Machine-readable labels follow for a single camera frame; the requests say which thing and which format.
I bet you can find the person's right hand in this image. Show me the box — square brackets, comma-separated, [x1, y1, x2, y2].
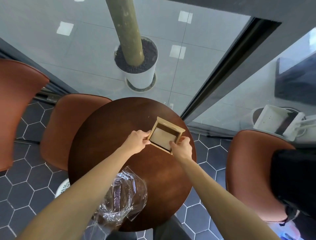
[169, 136, 194, 163]

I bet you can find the person's left hand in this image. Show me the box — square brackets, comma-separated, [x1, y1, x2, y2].
[123, 130, 152, 155]

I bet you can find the small wooden box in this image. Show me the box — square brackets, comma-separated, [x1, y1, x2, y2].
[147, 117, 186, 156]

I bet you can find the person's right forearm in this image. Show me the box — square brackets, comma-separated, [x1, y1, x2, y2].
[176, 157, 280, 240]

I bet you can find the person's left forearm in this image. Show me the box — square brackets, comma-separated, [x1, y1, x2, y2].
[16, 146, 131, 240]

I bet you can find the crumpled clear plastic bag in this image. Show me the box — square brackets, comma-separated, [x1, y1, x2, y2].
[92, 166, 148, 231]

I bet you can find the round pot saucer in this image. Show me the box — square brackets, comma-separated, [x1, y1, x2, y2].
[124, 71, 157, 93]

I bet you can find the white round plant pot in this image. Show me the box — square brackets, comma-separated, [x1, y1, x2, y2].
[114, 36, 158, 90]

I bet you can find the orange-brown leather chair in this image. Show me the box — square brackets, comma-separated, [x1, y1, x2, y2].
[0, 59, 50, 172]
[226, 130, 297, 223]
[40, 94, 113, 171]

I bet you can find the white plastic basket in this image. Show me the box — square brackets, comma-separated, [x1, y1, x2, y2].
[54, 178, 71, 199]

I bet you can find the white rectangular planter box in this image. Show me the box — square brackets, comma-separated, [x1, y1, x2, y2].
[282, 112, 307, 142]
[254, 104, 292, 136]

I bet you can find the metal sliding door track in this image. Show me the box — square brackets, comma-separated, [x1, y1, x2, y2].
[34, 86, 68, 102]

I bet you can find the green-brown tree trunk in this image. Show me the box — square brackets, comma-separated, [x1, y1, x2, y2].
[105, 0, 145, 67]

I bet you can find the black bag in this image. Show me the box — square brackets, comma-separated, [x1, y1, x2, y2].
[270, 148, 316, 222]

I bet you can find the black door frame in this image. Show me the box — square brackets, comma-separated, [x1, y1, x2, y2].
[181, 17, 282, 122]

